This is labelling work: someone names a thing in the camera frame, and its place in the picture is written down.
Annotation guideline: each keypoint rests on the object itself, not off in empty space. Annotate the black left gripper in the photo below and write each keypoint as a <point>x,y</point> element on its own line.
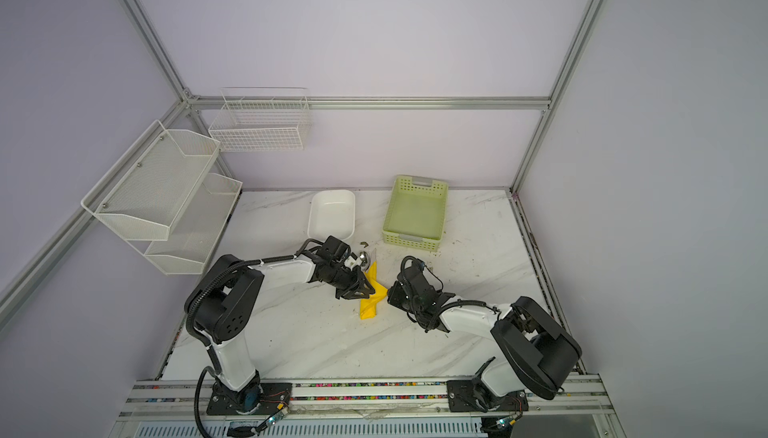
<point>356,286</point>

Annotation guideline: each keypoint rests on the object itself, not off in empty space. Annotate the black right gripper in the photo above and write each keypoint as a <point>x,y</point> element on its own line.
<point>393,298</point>

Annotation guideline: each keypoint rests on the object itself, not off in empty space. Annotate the yellow paper napkin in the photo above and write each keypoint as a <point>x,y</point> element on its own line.
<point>368,306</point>

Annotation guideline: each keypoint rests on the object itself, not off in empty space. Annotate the spoon with green handle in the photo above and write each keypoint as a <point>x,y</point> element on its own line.
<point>365,258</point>

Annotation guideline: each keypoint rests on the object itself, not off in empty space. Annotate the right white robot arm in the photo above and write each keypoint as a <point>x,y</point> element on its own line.
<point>534,352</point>

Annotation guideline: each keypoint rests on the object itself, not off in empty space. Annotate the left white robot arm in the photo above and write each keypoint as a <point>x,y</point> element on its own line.
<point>218,311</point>

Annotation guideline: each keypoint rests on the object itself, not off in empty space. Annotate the white plastic cutlery tub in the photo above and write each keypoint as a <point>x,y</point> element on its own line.
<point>332,212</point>

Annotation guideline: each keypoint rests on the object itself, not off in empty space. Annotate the light green perforated basket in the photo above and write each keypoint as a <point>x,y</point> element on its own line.
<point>416,213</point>

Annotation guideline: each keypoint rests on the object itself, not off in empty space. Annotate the lower white mesh shelf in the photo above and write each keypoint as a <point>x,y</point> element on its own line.
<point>197,233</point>

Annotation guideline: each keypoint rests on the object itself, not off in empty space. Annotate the white mesh shelf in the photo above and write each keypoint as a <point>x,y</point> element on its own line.
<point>143,197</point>
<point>197,233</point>

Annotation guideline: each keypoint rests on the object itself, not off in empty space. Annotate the upper white mesh shelf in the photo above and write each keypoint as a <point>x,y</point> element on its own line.
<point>143,197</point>

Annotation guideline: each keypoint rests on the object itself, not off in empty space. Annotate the white wire wall basket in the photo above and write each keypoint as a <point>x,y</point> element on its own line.
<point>262,119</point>

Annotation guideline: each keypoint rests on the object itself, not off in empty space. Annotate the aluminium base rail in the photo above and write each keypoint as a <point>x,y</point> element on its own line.
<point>368,407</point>

